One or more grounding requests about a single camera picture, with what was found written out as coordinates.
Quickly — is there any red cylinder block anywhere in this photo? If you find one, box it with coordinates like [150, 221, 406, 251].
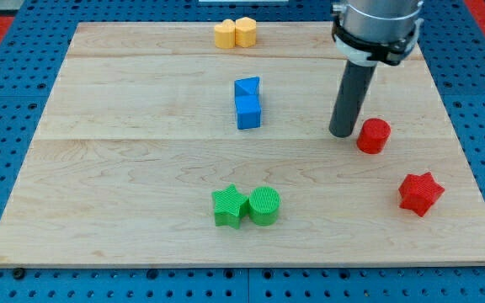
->
[356, 118, 392, 154]

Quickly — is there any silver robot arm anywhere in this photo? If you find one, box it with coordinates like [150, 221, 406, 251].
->
[331, 0, 424, 67]

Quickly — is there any green star block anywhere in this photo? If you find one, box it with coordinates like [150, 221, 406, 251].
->
[211, 184, 249, 230]

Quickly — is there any red star block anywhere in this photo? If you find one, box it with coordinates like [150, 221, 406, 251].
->
[398, 172, 445, 217]

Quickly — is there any blue cube block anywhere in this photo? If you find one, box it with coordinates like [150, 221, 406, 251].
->
[235, 95, 262, 130]

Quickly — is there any green cylinder block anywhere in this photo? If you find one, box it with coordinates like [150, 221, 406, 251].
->
[248, 187, 281, 226]

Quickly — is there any blue triangle block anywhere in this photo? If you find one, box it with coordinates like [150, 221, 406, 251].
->
[234, 77, 260, 97]

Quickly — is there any wooden board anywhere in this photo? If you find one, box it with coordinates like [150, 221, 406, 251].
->
[0, 22, 485, 268]

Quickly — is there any yellow heart block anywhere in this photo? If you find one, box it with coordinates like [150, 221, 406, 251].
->
[213, 19, 236, 49]

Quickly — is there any yellow hexagon block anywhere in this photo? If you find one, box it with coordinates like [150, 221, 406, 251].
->
[235, 17, 257, 47]

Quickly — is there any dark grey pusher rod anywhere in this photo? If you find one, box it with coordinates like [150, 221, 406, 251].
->
[329, 61, 376, 138]

